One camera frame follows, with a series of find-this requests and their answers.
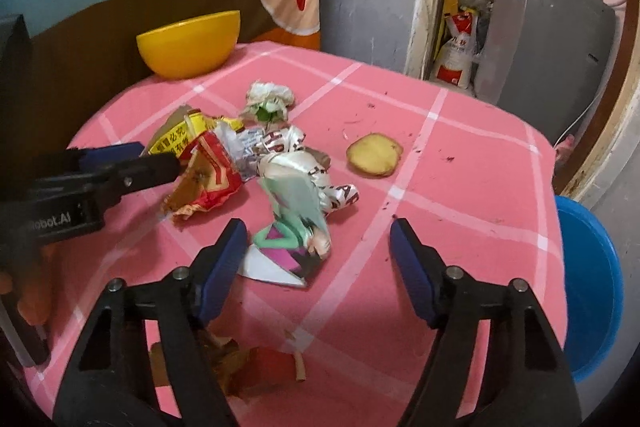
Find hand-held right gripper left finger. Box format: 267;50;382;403
52;218;249;427

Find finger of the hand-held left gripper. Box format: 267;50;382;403
75;153;184;208
65;143;146;176

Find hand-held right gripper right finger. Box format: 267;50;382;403
389;218;583;427

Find yellow printed wrapper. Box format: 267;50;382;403
141;106;241;158

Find red gold snack wrapper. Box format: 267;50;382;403
160;131;247;224

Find green cartoon printed paper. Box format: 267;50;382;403
236;167;334;292

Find silver wrapper with red letters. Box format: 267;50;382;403
235;123;361;214

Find potato slice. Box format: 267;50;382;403
346;133;404;178

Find brown peel scraps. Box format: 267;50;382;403
149;329;241;400

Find red wrapper piece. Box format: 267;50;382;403
235;347;301;400

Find white green wrapper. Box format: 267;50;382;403
239;80;296;124

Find blue plastic bucket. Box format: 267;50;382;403
554;196;625;383

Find person's left hand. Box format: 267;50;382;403
0;271;48;328

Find pink checked tablecloth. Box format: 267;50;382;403
22;41;568;427

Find brown wooden headboard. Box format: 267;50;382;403
30;0;281;80

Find yellow plastic bowl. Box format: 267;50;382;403
136;10;241;80

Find pink slippers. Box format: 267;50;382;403
554;134;577;158

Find white red sack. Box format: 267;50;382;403
432;11;479;88

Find grey refrigerator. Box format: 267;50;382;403
472;0;617;108

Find white power cable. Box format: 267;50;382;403
551;94;593;144

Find brown wooden door frame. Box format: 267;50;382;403
554;0;640;202

